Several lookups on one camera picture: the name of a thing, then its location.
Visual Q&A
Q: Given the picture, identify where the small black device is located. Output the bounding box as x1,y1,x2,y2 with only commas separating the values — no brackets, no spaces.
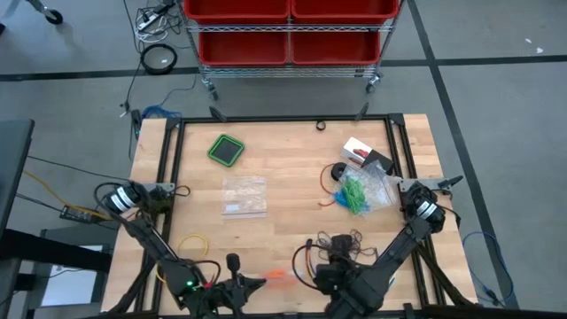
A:
131,108,144,136

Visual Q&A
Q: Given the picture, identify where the black spool of yellow wire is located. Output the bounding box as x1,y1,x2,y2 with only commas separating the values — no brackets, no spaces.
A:
154,233,210,284

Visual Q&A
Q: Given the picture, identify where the white power strip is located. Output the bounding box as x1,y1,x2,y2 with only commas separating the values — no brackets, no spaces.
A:
136,12,161,32

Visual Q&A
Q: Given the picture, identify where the large black ring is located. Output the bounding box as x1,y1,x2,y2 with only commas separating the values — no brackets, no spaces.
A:
140,43,178,75

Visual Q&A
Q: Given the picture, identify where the yellow cable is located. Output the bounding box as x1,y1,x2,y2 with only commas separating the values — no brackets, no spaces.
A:
24,170,120,222

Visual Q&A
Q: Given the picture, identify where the white cable coil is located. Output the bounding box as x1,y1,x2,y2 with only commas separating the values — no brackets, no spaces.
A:
134,15,170,44

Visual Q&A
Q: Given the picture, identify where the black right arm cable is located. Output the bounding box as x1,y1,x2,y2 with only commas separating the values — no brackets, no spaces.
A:
291,242,338,292

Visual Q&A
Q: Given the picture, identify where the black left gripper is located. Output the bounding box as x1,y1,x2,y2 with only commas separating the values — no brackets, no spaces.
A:
188,276,268,319

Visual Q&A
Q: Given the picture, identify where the green rubber bands pile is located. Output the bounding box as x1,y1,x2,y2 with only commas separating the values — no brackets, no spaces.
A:
343,175,367,216

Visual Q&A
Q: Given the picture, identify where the red plastic bin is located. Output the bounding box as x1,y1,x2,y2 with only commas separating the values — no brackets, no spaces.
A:
198,30,291,67
289,30,383,66
183,0,291,25
291,0,401,25

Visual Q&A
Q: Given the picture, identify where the black pad with green rim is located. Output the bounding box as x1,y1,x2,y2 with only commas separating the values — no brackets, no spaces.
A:
206,134,246,168

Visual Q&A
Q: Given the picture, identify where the dark purple rubber bands pile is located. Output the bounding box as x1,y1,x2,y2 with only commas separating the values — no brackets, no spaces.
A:
316,229,378,263

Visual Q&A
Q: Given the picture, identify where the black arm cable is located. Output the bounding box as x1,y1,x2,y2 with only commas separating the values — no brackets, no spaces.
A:
192,259,222,290
291,242,338,292

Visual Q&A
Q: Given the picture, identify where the orange rubber bands pile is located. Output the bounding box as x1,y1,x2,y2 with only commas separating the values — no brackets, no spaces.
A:
264,268,297,290

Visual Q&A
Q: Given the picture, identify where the black spool of red wire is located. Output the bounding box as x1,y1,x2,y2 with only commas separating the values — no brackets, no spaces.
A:
318,161,351,208

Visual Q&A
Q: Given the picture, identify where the black chair caster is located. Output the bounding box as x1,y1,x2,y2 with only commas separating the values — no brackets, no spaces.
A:
25,0,65,26

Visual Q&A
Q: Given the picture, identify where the chrome wire shelf cart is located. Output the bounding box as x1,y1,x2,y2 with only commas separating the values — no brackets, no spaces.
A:
176,0,407,102

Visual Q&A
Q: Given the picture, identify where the black desk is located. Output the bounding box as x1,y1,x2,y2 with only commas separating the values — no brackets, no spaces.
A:
0,118,36,236

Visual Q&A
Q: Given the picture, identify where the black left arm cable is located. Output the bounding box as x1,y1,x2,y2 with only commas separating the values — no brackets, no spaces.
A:
192,259,222,290

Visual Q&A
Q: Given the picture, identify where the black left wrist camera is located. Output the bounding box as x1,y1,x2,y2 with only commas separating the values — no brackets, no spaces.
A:
225,253,243,289

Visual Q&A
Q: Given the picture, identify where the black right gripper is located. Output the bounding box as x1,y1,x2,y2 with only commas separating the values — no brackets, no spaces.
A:
312,261,386,319

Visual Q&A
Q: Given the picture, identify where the small black box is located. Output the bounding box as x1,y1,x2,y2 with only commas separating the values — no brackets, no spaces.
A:
361,149,395,177

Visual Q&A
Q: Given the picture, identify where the clear plastic bags pile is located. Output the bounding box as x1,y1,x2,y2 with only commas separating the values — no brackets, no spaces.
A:
221,175,269,220

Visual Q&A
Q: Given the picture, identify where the blue cable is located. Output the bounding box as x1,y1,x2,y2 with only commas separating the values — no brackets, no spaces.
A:
462,230,516,307
141,105,183,121

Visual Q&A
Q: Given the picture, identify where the black low furniture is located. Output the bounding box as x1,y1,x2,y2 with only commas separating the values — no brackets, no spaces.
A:
0,228,114,319

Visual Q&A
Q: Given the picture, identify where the thin black hanging cable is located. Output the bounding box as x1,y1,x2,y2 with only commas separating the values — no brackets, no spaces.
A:
119,0,143,119

